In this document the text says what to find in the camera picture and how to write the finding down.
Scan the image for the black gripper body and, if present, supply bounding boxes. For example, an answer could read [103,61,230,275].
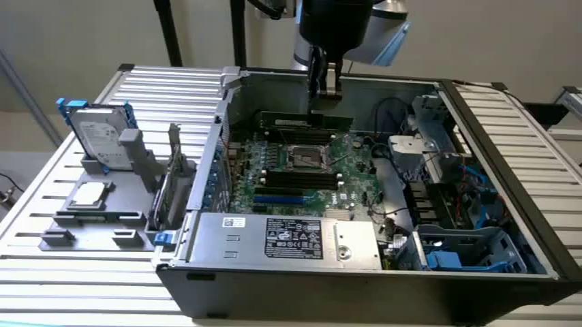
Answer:
[298,0,376,64]

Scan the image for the black RAM stick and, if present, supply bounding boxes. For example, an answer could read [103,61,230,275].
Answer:
[255,109,356,131]

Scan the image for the black RAM slots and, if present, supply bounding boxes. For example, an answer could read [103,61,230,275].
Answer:
[275,127,337,145]
[265,168,341,191]

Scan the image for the CPU socket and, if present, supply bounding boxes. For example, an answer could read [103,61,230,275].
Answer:
[282,144,326,170]

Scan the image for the black tripod leg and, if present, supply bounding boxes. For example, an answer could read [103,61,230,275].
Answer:
[153,0,185,67]
[229,0,249,67]

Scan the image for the grey metal drive cage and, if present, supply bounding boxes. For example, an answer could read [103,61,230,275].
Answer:
[388,94,474,181]

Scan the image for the green motherboard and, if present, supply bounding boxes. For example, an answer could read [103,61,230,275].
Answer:
[222,129,388,222]

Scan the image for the open black PC case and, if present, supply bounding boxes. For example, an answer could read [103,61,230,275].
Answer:
[153,66,582,320]

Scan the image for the graphics card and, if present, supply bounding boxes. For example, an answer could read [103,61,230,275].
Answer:
[146,123,187,232]

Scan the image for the blue disk carrier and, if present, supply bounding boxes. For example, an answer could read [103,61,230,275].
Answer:
[55,97,141,173]

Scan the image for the silver power supply unit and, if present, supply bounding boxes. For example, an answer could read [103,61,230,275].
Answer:
[185,212,382,270]

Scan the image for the black box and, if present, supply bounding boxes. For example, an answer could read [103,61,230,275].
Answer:
[522,102,569,129]

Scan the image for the silver hard disk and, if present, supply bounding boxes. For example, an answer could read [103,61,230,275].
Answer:
[67,107,134,170]

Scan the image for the grey parts rack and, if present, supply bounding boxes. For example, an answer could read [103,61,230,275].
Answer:
[39,128,198,252]

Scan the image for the blue plastic disk bay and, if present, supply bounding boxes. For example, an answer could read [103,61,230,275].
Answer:
[400,223,529,274]

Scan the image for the silver CPU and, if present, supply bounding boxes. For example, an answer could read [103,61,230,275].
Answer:
[71,181,110,207]

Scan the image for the black cable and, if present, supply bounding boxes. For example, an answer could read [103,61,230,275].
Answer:
[0,172,27,205]

